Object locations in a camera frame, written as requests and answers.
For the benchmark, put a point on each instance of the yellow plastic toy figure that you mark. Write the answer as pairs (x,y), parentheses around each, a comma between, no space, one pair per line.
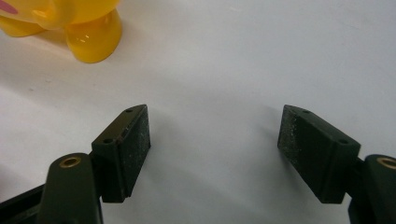
(87,28)

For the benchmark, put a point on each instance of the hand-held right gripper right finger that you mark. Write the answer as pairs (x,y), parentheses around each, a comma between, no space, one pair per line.
(317,155)

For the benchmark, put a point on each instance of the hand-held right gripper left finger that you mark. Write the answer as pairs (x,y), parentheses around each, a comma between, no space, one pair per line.
(120,155)

